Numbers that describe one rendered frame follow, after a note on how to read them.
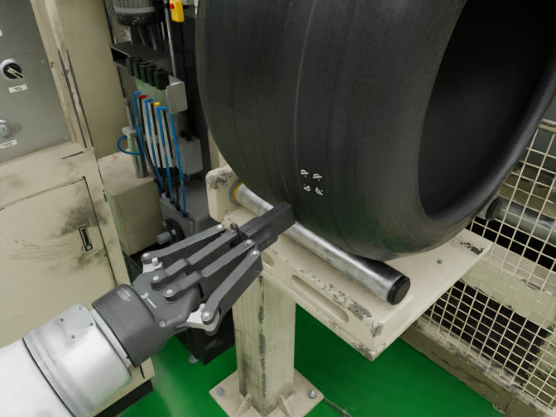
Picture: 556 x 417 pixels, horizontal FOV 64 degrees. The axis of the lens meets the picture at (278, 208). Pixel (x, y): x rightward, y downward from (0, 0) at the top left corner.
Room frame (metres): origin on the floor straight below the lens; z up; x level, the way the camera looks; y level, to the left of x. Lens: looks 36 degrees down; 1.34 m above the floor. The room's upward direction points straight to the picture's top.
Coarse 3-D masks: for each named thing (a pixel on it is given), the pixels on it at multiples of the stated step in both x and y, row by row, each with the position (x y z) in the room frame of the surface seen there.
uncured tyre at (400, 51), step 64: (256, 0) 0.45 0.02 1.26; (320, 0) 0.39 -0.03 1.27; (384, 0) 0.37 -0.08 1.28; (448, 0) 0.39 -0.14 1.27; (512, 0) 0.78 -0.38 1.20; (256, 64) 0.43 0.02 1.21; (320, 64) 0.37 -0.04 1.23; (384, 64) 0.36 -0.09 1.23; (448, 64) 0.83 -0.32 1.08; (512, 64) 0.76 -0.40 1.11; (256, 128) 0.43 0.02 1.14; (320, 128) 0.37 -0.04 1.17; (384, 128) 0.36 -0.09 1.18; (448, 128) 0.75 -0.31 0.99; (512, 128) 0.68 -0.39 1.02; (256, 192) 0.50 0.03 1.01; (384, 192) 0.36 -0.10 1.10; (448, 192) 0.63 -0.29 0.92; (384, 256) 0.43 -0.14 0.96
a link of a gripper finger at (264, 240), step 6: (270, 228) 0.40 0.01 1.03; (264, 234) 0.39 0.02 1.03; (270, 234) 0.39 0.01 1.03; (276, 234) 0.39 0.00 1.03; (258, 240) 0.38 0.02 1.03; (264, 240) 0.38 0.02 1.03; (270, 240) 0.38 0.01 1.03; (276, 240) 0.39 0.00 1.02; (258, 246) 0.37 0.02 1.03; (264, 246) 0.38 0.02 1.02; (258, 264) 0.35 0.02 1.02
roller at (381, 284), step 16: (240, 192) 0.65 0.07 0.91; (256, 208) 0.61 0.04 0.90; (304, 240) 0.53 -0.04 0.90; (320, 240) 0.52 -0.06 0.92; (320, 256) 0.51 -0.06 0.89; (336, 256) 0.49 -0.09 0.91; (352, 256) 0.47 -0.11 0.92; (352, 272) 0.46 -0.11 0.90; (368, 272) 0.45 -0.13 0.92; (384, 272) 0.44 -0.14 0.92; (400, 272) 0.44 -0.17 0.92; (368, 288) 0.44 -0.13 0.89; (384, 288) 0.42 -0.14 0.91; (400, 288) 0.42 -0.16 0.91
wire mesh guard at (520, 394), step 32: (544, 128) 0.75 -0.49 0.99; (480, 224) 0.80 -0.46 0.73; (512, 288) 0.72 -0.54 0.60; (416, 320) 0.87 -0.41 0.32; (480, 320) 0.74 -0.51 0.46; (512, 320) 0.70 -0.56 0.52; (480, 352) 0.72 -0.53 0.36; (544, 352) 0.63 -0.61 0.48; (512, 384) 0.66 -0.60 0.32; (544, 384) 0.61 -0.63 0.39; (544, 416) 0.58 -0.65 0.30
